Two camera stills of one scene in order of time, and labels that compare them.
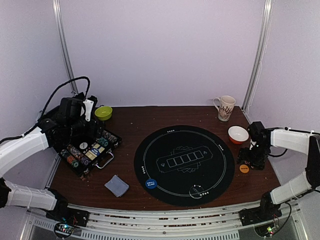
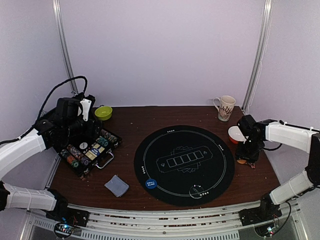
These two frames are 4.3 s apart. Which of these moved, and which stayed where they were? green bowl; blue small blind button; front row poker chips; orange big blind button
Moved: orange big blind button
Stayed: green bowl; blue small blind button; front row poker chips
